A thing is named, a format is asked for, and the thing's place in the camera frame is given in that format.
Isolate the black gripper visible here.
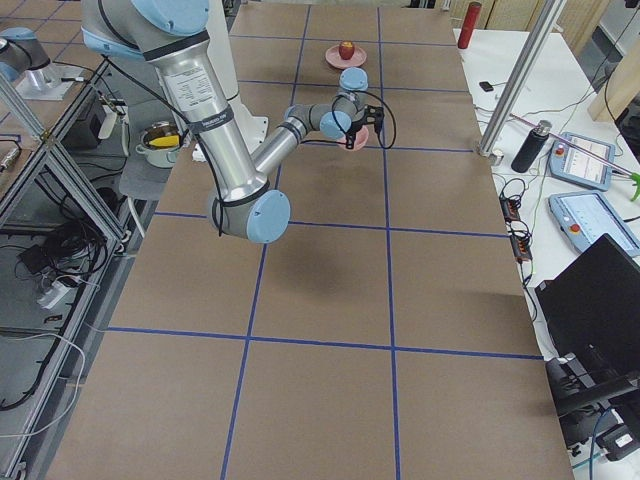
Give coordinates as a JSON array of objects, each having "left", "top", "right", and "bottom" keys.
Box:
[{"left": 344, "top": 105, "right": 384, "bottom": 149}]

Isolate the red apple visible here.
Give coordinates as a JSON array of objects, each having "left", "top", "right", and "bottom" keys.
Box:
[{"left": 338, "top": 40, "right": 355, "bottom": 60}]

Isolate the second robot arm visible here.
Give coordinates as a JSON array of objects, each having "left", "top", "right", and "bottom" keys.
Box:
[{"left": 1, "top": 27, "right": 83, "bottom": 101}]

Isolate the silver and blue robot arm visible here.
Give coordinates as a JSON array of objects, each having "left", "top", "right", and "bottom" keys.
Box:
[{"left": 81, "top": 1, "right": 384, "bottom": 244}]

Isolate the pink bowl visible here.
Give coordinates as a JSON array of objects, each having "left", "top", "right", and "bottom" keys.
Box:
[{"left": 338, "top": 126, "right": 370, "bottom": 151}]

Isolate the pink plate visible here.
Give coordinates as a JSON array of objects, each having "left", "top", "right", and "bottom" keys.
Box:
[{"left": 325, "top": 45, "right": 368, "bottom": 70}]

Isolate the small black device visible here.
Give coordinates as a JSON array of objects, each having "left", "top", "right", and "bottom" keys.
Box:
[{"left": 479, "top": 81, "right": 494, "bottom": 92}]

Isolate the red bottle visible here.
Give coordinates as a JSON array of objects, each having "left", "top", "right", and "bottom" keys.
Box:
[{"left": 457, "top": 1, "right": 482, "bottom": 50}]

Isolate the black usb hub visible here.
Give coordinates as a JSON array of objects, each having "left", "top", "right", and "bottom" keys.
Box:
[{"left": 499, "top": 196, "right": 521, "bottom": 223}]

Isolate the black bottle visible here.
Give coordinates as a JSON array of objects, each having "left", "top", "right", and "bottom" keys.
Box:
[{"left": 511, "top": 120, "right": 552, "bottom": 173}]

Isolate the white pot with banana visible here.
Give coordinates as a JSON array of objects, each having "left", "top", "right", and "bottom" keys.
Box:
[{"left": 135, "top": 121, "right": 181, "bottom": 169}]

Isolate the upper teach pendant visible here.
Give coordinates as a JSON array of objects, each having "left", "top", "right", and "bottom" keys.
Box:
[{"left": 549, "top": 132, "right": 615, "bottom": 191}]

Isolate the teach pendant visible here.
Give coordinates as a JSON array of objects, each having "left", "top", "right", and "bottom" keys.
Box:
[
  {"left": 548, "top": 191, "right": 639, "bottom": 257},
  {"left": 549, "top": 132, "right": 615, "bottom": 191}
]

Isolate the lower teach pendant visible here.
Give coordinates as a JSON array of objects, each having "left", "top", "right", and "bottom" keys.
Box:
[{"left": 548, "top": 191, "right": 639, "bottom": 257}]

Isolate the black laptop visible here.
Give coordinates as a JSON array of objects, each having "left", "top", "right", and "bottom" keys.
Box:
[{"left": 535, "top": 234, "right": 639, "bottom": 372}]

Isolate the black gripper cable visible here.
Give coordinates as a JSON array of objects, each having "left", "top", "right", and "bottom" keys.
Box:
[{"left": 294, "top": 89, "right": 399, "bottom": 151}]

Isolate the aluminium frame post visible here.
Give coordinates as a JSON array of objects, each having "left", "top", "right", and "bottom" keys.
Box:
[{"left": 477, "top": 0, "right": 566, "bottom": 157}]

